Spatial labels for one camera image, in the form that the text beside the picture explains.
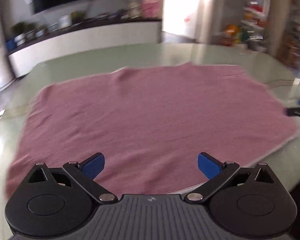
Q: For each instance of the potted plant white pot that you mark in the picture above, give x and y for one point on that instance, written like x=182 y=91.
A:
x=18 y=31

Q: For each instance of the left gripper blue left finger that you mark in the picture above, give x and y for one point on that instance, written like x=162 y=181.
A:
x=89 y=168

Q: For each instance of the pink gift box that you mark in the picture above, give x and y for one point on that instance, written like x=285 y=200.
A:
x=150 y=8

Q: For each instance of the colourful snack shelf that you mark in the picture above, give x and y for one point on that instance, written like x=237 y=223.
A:
x=249 y=33

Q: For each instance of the white low tv cabinet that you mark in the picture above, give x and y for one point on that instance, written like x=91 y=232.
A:
x=25 y=57

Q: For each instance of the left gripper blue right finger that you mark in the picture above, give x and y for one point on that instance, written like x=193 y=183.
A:
x=211 y=167

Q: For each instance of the blue storage box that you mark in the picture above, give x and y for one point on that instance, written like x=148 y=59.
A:
x=10 y=45

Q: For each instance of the pink terry towel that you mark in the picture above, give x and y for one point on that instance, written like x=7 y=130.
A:
x=151 y=124

